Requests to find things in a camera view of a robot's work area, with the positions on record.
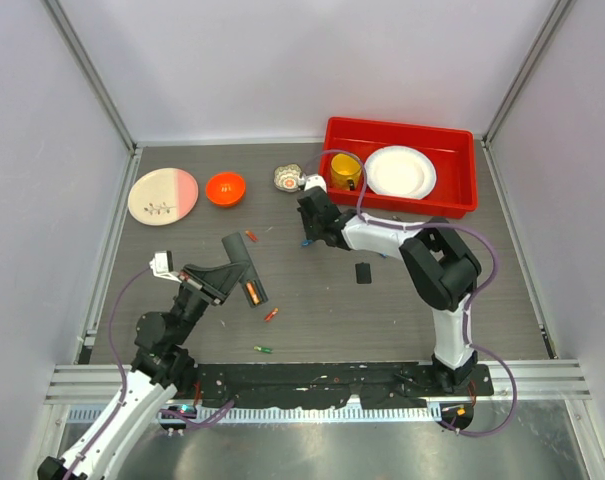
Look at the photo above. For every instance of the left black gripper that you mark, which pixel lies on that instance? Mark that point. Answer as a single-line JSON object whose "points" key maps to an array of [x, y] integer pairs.
{"points": [[212, 283]]}

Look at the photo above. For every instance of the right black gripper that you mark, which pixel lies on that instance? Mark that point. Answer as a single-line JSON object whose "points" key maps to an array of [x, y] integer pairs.
{"points": [[311, 235]]}

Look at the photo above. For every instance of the black remote control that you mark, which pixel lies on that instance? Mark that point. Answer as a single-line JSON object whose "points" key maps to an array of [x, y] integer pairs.
{"points": [[237, 252]]}

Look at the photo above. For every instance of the black battery cover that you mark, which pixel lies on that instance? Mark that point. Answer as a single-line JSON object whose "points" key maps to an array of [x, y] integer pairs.
{"points": [[363, 273]]}

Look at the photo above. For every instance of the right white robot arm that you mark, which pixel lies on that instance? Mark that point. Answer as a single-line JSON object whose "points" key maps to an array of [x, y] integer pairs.
{"points": [[442, 268]]}

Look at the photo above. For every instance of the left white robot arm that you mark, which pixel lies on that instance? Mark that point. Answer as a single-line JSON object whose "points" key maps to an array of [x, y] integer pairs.
{"points": [[160, 369]]}

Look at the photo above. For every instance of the yellow mug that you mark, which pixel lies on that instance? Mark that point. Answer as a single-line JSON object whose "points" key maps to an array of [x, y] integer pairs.
{"points": [[345, 172]]}

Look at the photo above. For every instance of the small floral bowl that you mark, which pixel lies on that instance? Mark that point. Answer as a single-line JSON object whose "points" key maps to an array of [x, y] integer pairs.
{"points": [[289, 178]]}

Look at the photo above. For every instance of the red orange battery centre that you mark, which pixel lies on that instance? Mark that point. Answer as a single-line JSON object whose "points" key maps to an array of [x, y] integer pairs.
{"points": [[271, 315]]}

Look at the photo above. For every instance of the white paper plate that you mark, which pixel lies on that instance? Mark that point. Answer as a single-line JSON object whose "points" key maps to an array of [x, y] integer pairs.
{"points": [[400, 171]]}

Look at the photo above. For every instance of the orange bowl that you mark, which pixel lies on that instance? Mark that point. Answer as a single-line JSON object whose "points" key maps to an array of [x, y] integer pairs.
{"points": [[226, 189]]}

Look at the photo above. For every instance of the pink and cream plate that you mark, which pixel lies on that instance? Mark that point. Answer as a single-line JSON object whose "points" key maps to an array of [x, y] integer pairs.
{"points": [[163, 197]]}

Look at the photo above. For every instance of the red plastic bin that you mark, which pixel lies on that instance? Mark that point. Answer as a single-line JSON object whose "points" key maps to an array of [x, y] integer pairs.
{"points": [[450, 150]]}

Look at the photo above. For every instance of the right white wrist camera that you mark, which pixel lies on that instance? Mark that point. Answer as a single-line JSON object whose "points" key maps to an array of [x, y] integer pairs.
{"points": [[307, 182]]}

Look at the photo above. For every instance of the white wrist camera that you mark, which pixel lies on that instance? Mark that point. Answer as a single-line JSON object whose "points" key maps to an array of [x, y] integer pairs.
{"points": [[307, 182], [162, 266]]}

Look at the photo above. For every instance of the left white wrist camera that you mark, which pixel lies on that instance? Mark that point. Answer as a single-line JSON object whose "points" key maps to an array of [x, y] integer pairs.
{"points": [[162, 266]]}

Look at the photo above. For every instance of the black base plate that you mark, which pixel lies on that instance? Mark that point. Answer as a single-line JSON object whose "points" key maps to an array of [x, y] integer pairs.
{"points": [[321, 386]]}

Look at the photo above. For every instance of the white slotted cable duct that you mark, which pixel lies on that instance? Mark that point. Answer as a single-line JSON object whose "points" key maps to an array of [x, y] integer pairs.
{"points": [[350, 413]]}

